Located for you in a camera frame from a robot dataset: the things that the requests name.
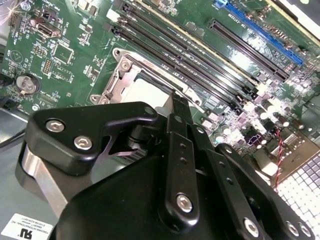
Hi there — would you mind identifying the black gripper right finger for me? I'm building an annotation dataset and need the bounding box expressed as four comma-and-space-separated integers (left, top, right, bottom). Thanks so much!
181, 96, 316, 240

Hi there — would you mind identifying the silver CPU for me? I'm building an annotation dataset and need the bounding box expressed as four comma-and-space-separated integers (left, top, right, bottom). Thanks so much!
129, 74, 177, 108

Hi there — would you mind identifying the metal socket cover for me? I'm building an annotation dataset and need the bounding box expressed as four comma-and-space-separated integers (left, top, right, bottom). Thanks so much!
117, 56, 191, 106

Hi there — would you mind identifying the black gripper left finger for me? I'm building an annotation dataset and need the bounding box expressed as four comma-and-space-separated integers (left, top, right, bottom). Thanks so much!
14, 92, 201, 230

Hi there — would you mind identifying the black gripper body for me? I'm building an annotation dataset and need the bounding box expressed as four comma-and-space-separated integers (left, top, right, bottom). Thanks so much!
53, 155, 241, 240

